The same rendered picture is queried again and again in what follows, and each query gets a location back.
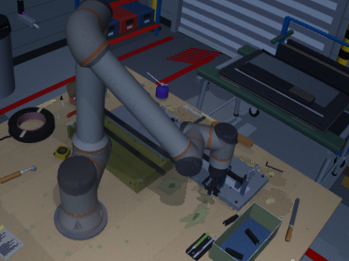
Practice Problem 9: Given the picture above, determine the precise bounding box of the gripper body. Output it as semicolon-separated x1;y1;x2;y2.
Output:
208;164;233;187

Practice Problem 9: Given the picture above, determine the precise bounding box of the black hex key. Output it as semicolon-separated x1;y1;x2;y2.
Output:
265;161;284;173

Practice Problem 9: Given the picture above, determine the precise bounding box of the grey cutting jig base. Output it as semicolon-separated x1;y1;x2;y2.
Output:
105;104;270;212

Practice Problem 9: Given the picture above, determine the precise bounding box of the wooden handled file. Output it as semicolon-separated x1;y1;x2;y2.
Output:
284;198;300;242

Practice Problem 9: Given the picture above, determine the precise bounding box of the purple oil can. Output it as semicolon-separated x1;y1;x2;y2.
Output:
146;72;170;99

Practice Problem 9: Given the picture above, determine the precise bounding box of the green open box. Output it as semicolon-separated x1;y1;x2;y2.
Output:
208;201;283;261

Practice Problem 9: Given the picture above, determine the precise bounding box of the grey printed paper sheet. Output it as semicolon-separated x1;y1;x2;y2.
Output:
0;224;25;261

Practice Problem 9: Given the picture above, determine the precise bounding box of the black tape roll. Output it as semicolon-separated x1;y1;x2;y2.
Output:
8;106;56;144

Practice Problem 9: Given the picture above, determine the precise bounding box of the yellow tape measure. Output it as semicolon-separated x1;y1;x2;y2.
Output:
53;144;72;161

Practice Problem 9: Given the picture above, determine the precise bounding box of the grey roller shutter door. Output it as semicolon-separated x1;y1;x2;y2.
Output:
169;0;349;59

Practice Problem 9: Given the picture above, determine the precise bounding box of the black pen case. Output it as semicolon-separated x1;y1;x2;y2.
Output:
185;232;216;261

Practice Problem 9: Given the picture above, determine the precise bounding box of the blue hold-down clamp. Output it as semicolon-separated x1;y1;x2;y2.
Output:
239;164;260;196

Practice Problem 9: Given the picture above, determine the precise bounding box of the wooden handled tool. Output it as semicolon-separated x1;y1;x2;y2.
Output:
0;165;38;185

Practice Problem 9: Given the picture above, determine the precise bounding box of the green workbench with black panels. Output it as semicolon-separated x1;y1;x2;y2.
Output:
196;29;349;184

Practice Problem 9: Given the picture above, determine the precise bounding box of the red storage box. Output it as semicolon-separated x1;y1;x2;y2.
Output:
111;5;139;35

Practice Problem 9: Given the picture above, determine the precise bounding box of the blue storage box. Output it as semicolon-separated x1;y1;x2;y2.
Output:
120;1;156;29

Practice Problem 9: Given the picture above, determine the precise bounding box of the yellow black striped post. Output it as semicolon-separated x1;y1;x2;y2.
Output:
336;24;349;67

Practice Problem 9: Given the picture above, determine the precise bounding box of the wooden handle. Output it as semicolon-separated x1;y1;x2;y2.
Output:
237;132;255;148

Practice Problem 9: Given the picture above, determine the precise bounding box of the olive green tray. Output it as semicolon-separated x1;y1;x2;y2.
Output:
67;117;175;194

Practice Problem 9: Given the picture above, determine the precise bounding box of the black seal carrier blank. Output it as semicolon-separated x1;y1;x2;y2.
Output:
222;214;239;226
244;227;260;246
224;247;244;261

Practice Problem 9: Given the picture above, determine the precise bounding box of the blue shelf unit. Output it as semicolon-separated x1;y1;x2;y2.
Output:
73;0;164;45

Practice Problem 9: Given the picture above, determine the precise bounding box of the blue tube frame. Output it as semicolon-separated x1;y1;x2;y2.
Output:
274;15;349;57

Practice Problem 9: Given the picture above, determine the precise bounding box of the grey wall-mounted device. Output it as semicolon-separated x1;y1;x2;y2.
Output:
16;0;40;30

